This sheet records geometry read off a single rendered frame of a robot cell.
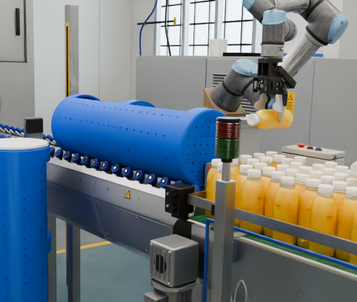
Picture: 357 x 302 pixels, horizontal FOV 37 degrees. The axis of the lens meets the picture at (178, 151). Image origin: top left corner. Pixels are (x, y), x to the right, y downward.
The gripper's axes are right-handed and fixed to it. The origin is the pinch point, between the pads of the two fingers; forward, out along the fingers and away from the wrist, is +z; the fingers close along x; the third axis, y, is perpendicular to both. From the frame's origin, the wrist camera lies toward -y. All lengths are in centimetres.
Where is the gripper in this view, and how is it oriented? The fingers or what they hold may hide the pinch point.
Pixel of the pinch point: (272, 117)
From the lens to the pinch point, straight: 187.9
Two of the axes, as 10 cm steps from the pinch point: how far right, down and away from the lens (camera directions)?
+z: -0.3, 9.9, 1.6
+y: -7.4, 0.9, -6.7
